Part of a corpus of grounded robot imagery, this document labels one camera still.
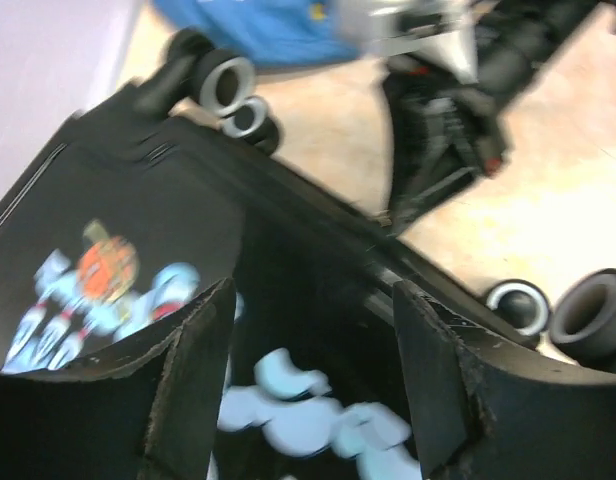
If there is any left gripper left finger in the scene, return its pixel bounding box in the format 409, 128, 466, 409
0, 280, 236, 479

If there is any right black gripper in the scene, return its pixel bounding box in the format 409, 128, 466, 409
381, 55, 509, 235

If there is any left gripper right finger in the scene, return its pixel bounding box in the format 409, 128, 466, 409
393, 281, 616, 479

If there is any light blue Pikachu shirt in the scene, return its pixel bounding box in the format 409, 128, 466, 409
154, 0, 360, 69

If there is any black suitcase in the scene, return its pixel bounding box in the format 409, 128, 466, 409
0, 29, 616, 479

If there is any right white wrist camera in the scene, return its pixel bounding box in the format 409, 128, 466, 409
333, 0, 478, 84

